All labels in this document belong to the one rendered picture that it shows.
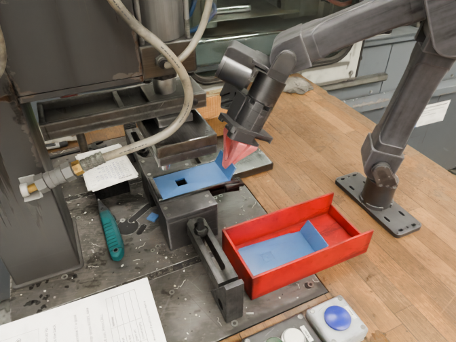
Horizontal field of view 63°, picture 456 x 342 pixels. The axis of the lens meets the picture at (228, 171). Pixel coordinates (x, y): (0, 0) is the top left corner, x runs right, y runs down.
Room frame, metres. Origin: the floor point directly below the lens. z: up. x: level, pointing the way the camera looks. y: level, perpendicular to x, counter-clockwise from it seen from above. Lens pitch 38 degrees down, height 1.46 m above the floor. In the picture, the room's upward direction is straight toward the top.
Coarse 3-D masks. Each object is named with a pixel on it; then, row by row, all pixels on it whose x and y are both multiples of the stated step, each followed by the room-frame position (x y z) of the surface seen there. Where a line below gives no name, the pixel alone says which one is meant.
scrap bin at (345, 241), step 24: (264, 216) 0.50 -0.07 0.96; (288, 216) 0.53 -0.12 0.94; (312, 216) 0.55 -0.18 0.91; (336, 216) 0.55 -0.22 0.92; (240, 240) 0.48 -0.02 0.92; (264, 240) 0.49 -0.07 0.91; (336, 240) 0.49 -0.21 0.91; (360, 240) 0.46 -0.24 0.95; (240, 264) 0.40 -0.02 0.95; (288, 264) 0.39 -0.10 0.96; (312, 264) 0.41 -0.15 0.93; (336, 264) 0.44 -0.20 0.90; (264, 288) 0.37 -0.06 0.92
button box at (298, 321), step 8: (288, 320) 0.31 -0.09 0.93; (296, 320) 0.31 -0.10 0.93; (304, 320) 0.31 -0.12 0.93; (272, 328) 0.30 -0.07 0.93; (280, 328) 0.30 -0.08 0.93; (288, 328) 0.30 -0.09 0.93; (296, 328) 0.30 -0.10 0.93; (304, 328) 0.30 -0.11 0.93; (312, 328) 0.30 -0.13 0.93; (256, 336) 0.29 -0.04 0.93; (264, 336) 0.29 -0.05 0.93; (272, 336) 0.29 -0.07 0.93; (280, 336) 0.29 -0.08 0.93; (304, 336) 0.28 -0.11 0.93; (312, 336) 0.29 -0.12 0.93
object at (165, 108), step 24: (72, 96) 0.56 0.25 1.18; (96, 96) 0.57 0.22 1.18; (120, 96) 0.58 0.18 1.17; (144, 96) 0.57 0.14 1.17; (168, 96) 0.56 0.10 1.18; (48, 120) 0.50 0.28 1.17; (72, 120) 0.48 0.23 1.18; (96, 120) 0.50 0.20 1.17; (120, 120) 0.51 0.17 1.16; (144, 120) 0.55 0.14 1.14; (168, 120) 0.53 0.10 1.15; (192, 120) 0.55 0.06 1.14; (168, 144) 0.48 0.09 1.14; (192, 144) 0.49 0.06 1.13; (216, 144) 0.51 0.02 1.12; (168, 168) 0.50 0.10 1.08
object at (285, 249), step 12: (312, 228) 0.50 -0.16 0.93; (276, 240) 0.49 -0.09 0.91; (288, 240) 0.49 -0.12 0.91; (300, 240) 0.49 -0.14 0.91; (312, 240) 0.48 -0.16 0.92; (324, 240) 0.47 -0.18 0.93; (240, 252) 0.46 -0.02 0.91; (252, 252) 0.46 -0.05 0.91; (264, 252) 0.46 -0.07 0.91; (276, 252) 0.46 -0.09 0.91; (288, 252) 0.46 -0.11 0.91; (300, 252) 0.46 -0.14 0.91; (312, 252) 0.46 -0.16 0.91; (252, 264) 0.43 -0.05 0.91; (264, 264) 0.43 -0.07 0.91; (276, 264) 0.43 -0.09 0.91
